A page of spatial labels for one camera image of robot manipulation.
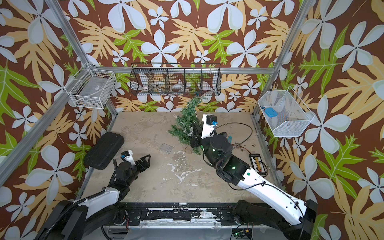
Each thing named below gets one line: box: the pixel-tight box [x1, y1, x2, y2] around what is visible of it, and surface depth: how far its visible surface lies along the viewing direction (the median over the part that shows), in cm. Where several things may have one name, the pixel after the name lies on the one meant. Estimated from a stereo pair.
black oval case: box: [84, 132, 125, 170], surface depth 94 cm
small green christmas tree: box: [168, 96, 207, 155], surface depth 77 cm
